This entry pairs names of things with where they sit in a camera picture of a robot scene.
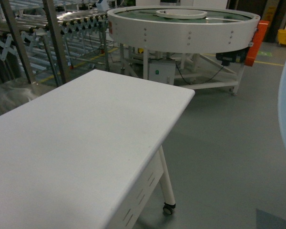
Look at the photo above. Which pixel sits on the orange motor cover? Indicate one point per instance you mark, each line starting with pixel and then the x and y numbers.
pixel 257 41

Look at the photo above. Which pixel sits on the black conveyor motor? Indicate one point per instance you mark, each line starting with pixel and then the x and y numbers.
pixel 226 58

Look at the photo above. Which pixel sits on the expandable roller conveyor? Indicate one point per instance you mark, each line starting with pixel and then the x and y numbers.
pixel 82 27

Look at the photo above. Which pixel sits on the white table leg with caster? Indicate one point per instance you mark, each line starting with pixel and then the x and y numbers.
pixel 166 187

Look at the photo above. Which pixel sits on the stainless steel shelf rack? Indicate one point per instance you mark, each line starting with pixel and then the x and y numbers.
pixel 55 36

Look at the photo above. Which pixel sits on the white electrical control box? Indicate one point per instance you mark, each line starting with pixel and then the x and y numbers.
pixel 162 71

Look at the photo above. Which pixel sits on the white round turntable conveyor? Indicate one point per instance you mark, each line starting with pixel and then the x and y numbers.
pixel 190 36

